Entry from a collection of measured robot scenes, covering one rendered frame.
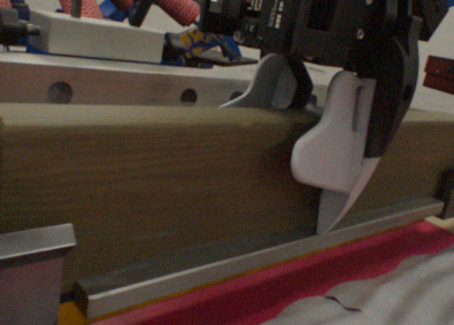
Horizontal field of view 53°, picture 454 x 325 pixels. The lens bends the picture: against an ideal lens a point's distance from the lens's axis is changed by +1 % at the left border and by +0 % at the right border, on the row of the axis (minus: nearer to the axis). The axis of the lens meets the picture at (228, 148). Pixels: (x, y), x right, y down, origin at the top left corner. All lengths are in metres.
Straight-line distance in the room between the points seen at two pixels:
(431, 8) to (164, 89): 0.26
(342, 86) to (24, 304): 0.17
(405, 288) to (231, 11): 0.21
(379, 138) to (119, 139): 0.14
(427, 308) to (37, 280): 0.22
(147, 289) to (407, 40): 0.17
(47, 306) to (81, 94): 0.27
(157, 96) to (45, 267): 0.32
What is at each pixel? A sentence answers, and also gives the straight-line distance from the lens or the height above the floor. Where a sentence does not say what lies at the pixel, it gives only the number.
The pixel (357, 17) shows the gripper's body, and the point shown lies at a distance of 0.23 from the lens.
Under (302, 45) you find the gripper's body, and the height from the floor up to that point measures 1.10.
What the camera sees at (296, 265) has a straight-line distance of 0.32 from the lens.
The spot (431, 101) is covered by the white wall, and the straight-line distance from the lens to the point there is 2.46.
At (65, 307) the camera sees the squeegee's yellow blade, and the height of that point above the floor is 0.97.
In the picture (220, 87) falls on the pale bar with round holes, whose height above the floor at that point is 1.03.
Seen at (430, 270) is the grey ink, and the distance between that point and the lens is 0.37.
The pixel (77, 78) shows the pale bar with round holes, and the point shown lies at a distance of 0.42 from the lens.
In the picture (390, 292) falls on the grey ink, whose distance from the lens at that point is 0.31.
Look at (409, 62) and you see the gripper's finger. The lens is 0.24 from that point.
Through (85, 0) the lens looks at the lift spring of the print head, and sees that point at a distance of 0.70.
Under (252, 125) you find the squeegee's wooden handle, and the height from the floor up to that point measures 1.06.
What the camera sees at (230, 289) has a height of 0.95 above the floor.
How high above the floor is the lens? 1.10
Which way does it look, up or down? 16 degrees down
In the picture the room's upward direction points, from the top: 11 degrees clockwise
